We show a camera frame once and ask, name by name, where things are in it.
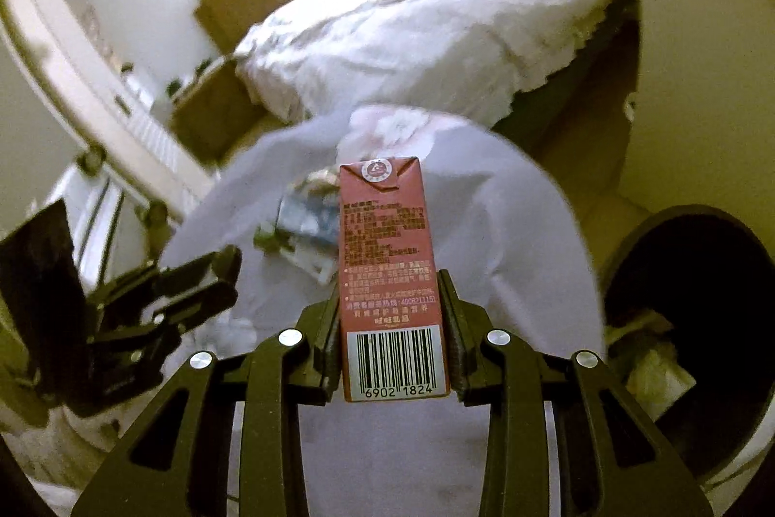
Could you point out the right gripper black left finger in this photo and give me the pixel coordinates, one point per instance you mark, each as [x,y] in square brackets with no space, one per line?
[174,460]

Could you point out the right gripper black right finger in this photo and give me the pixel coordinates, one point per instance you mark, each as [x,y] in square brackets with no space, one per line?
[564,435]

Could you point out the red milk carton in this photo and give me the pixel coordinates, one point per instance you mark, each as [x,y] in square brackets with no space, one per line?
[389,304]

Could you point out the gold foil wrapper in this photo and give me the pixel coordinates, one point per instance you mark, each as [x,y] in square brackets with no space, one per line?
[321,182]

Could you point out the black round trash bin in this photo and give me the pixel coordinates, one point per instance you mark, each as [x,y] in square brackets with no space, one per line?
[712,280]

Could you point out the wooden bedside table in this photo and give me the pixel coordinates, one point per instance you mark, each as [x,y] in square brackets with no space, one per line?
[210,115]

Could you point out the white dresser cabinet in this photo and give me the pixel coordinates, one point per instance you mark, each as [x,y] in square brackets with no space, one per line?
[703,131]

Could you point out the bed with white duvet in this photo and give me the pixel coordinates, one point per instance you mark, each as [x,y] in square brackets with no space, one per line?
[467,57]

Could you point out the white door frame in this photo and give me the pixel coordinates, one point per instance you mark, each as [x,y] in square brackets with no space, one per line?
[68,72]

